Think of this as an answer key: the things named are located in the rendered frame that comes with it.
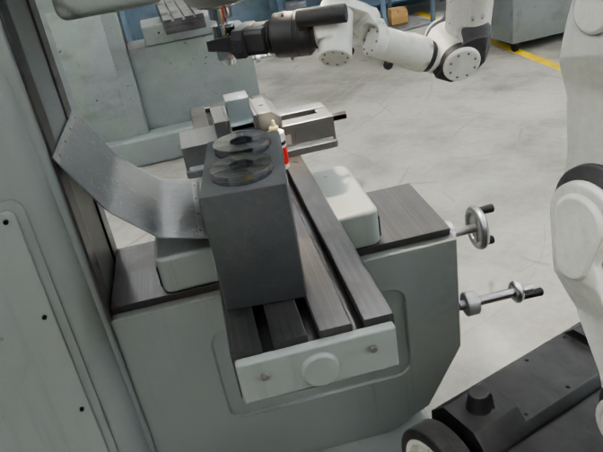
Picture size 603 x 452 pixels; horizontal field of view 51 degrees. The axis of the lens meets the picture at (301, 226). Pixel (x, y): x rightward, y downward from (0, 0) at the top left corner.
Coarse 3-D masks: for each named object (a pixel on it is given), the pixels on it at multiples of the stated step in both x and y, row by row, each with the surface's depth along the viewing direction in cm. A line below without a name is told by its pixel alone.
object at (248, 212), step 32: (224, 160) 92; (256, 160) 90; (224, 192) 85; (256, 192) 85; (288, 192) 86; (224, 224) 87; (256, 224) 87; (288, 224) 88; (224, 256) 89; (256, 256) 90; (288, 256) 90; (224, 288) 92; (256, 288) 92; (288, 288) 92
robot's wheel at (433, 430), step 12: (432, 420) 118; (408, 432) 119; (420, 432) 115; (432, 432) 114; (444, 432) 113; (408, 444) 121; (420, 444) 116; (432, 444) 112; (444, 444) 111; (456, 444) 111
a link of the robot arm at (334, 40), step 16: (304, 16) 118; (320, 16) 118; (336, 16) 117; (352, 16) 123; (304, 32) 121; (320, 32) 121; (336, 32) 120; (352, 32) 122; (304, 48) 123; (320, 48) 121; (336, 48) 119; (352, 48) 122; (336, 64) 124
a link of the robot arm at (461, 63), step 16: (448, 0) 124; (464, 0) 120; (480, 0) 120; (448, 16) 126; (464, 16) 123; (480, 16) 123; (448, 32) 128; (464, 32) 124; (480, 32) 124; (464, 48) 125; (480, 48) 126; (448, 64) 127; (464, 64) 127; (480, 64) 129
